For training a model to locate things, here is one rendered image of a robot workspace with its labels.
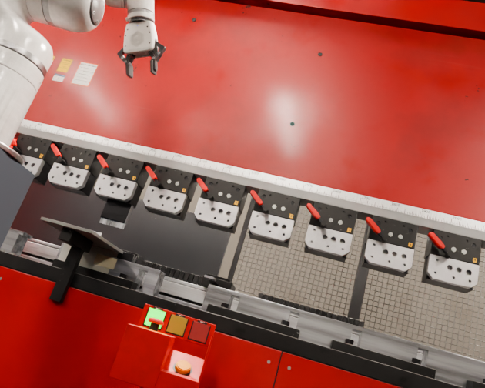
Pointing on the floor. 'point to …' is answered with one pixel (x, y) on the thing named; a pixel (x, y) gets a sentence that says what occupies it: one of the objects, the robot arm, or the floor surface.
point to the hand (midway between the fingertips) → (141, 71)
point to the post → (359, 285)
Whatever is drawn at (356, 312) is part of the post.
